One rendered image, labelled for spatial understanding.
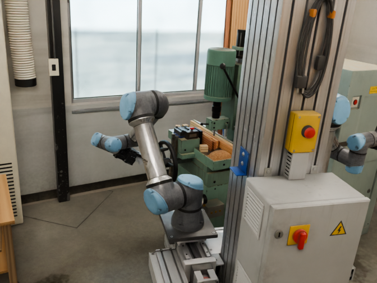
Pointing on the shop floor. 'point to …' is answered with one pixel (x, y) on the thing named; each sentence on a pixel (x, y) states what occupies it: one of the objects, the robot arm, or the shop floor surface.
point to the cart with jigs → (6, 211)
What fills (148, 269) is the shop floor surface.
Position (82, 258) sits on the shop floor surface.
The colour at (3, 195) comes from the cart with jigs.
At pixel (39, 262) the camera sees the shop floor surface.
